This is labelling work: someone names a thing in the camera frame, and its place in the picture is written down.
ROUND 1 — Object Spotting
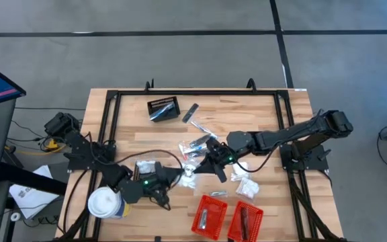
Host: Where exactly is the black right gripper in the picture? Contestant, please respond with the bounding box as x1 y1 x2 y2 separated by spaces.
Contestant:
193 136 235 184

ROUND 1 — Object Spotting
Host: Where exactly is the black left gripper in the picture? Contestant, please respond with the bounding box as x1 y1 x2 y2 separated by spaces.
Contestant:
142 162 184 198

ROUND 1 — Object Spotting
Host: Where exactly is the clear vanity kit bag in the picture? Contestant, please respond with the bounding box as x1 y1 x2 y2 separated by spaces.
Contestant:
135 159 157 175
230 162 251 183
179 163 198 190
235 176 261 200

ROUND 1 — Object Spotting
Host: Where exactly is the black plastic slotted basket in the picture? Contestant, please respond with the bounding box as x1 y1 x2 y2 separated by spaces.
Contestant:
130 159 161 189
146 95 181 123

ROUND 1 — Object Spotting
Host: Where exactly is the blue white toothbrush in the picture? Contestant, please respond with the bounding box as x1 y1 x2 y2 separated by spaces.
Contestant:
148 103 175 121
189 120 219 140

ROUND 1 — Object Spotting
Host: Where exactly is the red plastic slotted basket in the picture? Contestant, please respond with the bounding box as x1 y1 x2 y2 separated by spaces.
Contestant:
190 194 229 241
226 200 265 242

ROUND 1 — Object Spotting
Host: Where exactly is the white-lidded wipes canister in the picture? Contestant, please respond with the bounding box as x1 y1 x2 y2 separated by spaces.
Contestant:
87 186 133 220

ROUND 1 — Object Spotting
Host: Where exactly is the black desk beam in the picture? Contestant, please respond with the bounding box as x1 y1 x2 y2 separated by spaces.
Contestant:
0 162 69 196

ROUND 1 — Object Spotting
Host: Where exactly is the white paper sheet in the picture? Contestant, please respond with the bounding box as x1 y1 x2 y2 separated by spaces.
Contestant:
8 164 60 220

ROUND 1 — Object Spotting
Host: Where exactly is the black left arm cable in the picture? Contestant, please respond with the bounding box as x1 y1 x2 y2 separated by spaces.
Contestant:
85 132 185 189

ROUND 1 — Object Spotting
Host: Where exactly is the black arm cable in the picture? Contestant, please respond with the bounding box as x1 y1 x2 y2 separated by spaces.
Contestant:
228 143 282 173
85 132 185 189

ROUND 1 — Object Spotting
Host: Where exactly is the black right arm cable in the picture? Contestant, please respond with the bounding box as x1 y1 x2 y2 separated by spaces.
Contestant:
228 143 282 173

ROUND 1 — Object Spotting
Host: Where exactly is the black aluminium table frame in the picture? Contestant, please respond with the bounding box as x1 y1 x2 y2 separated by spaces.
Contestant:
54 87 347 242

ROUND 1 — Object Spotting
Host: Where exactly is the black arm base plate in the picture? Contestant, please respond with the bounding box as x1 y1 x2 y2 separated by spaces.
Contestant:
62 143 117 171
279 143 332 171

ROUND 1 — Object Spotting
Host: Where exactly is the yellow floor cable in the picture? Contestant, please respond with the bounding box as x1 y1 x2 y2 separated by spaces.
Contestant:
11 138 67 156

